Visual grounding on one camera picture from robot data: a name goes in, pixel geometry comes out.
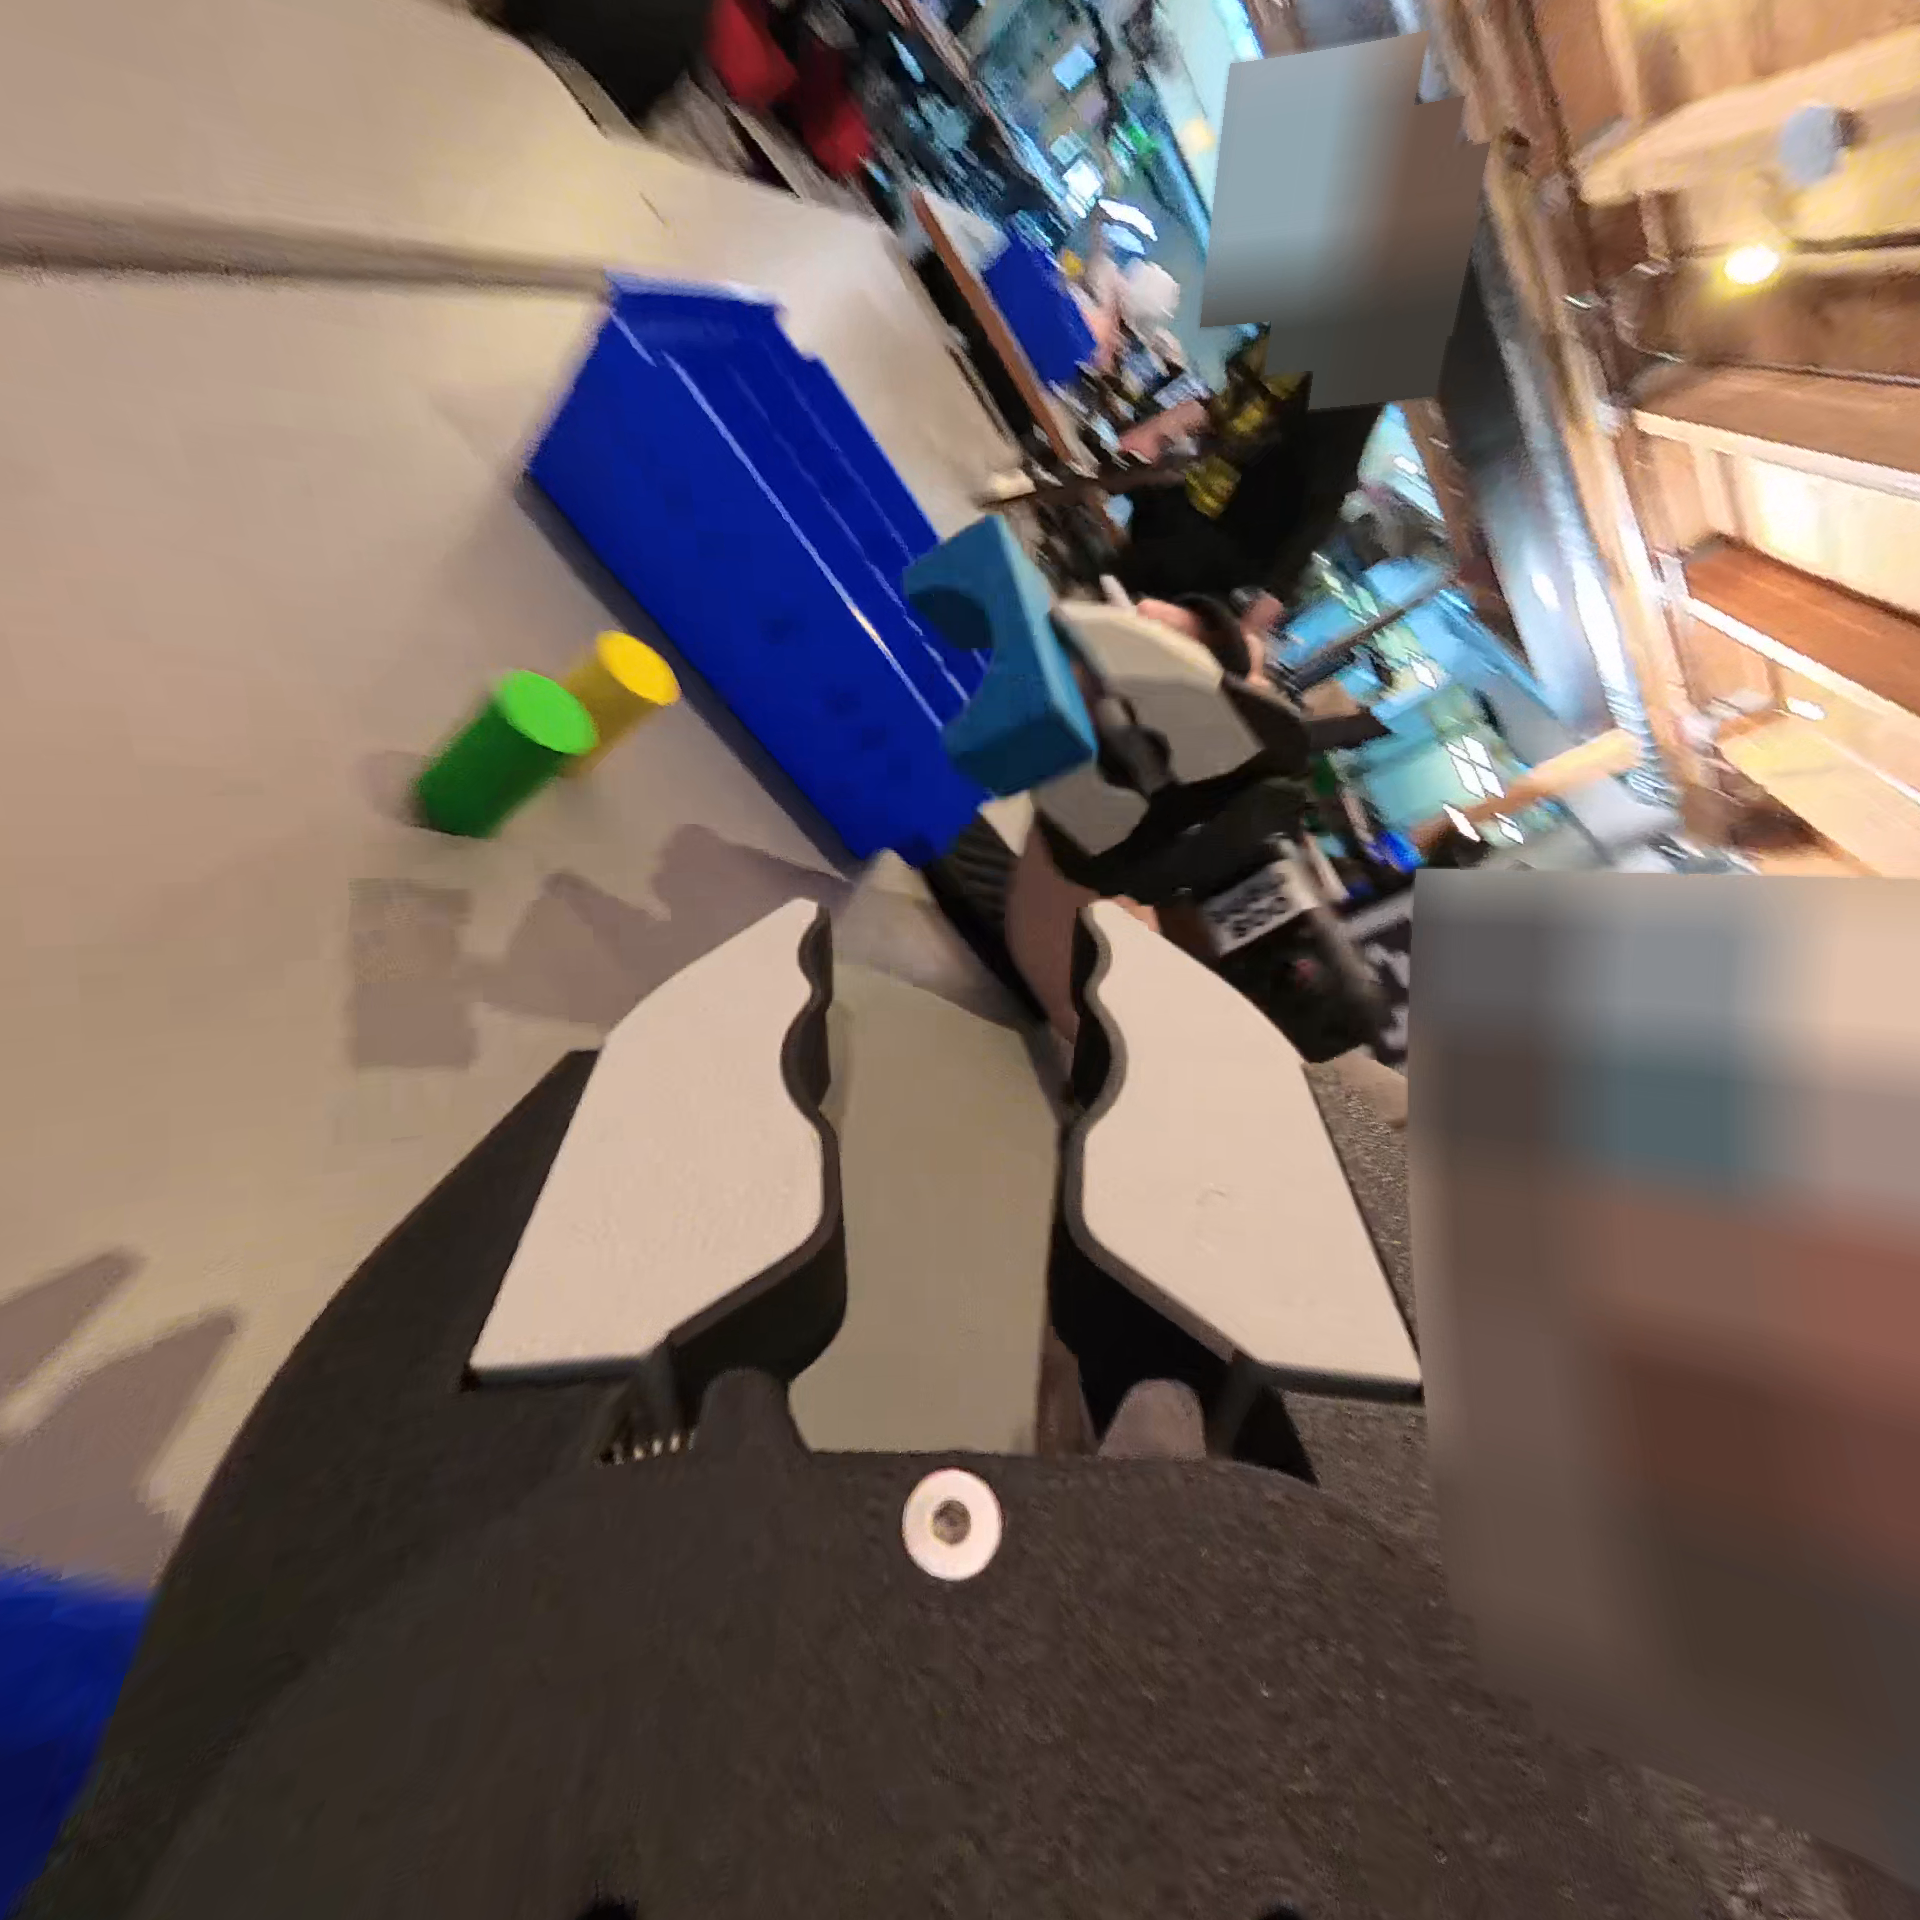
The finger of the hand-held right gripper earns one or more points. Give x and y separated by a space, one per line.
1155 750
1135 636

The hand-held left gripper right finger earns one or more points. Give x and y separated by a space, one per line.
1229 1202

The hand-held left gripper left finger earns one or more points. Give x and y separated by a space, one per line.
674 1187

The blue arch block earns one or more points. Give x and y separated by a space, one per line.
1007 661

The blue plastic bin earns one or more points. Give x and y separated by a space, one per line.
1042 307
749 572
59 1741

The green cylinder block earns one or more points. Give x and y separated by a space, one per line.
506 750

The yellow cylinder block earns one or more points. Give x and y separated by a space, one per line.
625 691

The wooden document stand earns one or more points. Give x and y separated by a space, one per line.
1336 212

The red plastic bins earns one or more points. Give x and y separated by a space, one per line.
787 76

